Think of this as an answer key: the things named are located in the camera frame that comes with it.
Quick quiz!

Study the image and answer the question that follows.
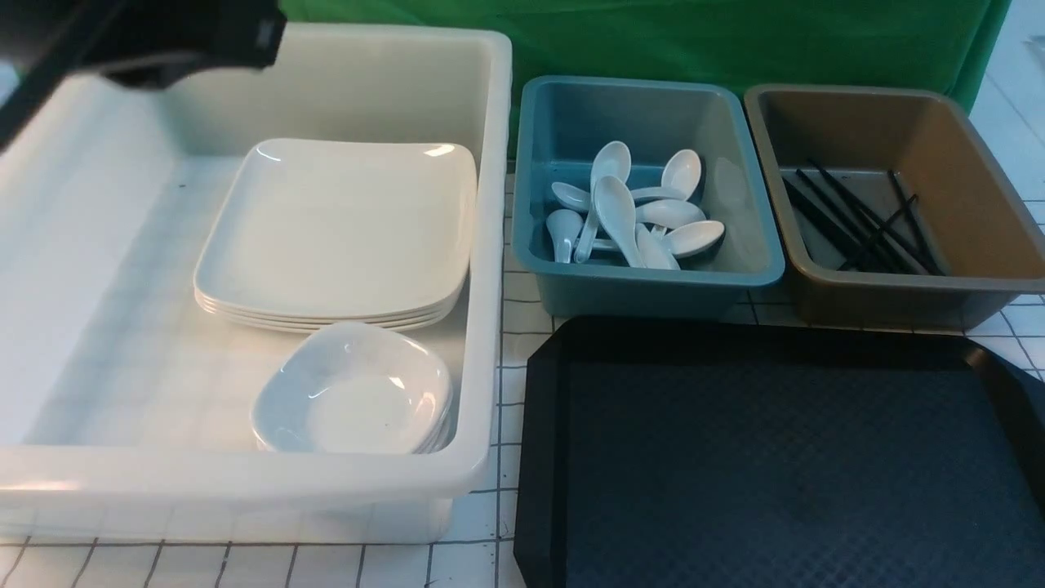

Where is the white spoon centre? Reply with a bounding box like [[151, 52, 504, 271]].
[[635, 198, 709, 230]]

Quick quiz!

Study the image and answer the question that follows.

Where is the green cloth backdrop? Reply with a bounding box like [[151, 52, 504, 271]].
[[281, 1, 1009, 123]]

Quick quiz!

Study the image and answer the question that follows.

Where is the white spoon upright left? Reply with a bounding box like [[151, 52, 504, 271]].
[[572, 140, 632, 264]]

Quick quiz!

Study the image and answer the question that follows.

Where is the white ceramic soup spoon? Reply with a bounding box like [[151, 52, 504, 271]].
[[591, 177, 646, 268]]

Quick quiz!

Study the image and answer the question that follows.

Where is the black chopstick long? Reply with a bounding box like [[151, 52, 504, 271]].
[[808, 159, 932, 275]]

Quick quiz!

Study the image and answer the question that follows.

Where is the top stacked white plate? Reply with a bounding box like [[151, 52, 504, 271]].
[[193, 278, 468, 330]]

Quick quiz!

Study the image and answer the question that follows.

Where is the stacked white plate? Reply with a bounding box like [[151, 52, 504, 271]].
[[208, 312, 451, 332], [193, 278, 468, 330], [200, 297, 462, 336]]

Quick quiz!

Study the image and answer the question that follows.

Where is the brown plastic bin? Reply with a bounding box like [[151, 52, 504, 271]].
[[744, 83, 1044, 331]]

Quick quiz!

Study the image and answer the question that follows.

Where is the white spoon far left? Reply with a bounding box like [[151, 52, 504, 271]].
[[551, 182, 689, 213]]

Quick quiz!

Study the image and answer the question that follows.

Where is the white small bowl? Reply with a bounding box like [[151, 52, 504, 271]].
[[251, 413, 454, 455], [251, 332, 454, 455]]

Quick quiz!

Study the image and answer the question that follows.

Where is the black chopstick gold tip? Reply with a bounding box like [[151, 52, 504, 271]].
[[837, 194, 918, 271]]

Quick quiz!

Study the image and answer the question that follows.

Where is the bottom stacked white plate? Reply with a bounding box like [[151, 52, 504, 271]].
[[200, 297, 462, 336]]

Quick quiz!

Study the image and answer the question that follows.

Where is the white spoon front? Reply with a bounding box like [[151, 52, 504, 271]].
[[635, 224, 680, 271]]

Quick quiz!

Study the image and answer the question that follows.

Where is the white spoon small left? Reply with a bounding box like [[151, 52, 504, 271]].
[[545, 208, 585, 264]]

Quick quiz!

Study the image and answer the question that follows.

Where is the large white plastic tub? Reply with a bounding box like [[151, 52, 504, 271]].
[[2, 23, 512, 544]]

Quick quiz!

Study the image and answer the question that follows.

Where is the black chopstick in bin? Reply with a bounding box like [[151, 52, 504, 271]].
[[783, 179, 867, 271], [795, 168, 896, 271], [887, 170, 945, 275], [821, 168, 941, 276]]

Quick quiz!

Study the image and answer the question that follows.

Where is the teal plastic bin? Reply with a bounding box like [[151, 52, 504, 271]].
[[511, 77, 785, 320]]

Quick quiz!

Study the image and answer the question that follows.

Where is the large white square plate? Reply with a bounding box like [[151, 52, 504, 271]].
[[193, 138, 478, 317]]

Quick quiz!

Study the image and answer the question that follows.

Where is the white spoon top right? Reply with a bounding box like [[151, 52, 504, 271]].
[[651, 149, 702, 238]]

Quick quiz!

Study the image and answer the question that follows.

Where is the middle stacked white plate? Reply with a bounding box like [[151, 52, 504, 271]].
[[208, 312, 451, 332]]

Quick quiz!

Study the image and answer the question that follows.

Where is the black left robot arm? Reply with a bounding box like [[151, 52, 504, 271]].
[[1, 1, 287, 148]]

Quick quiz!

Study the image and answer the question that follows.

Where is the black serving tray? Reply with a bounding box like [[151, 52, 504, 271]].
[[513, 317, 1044, 587]]

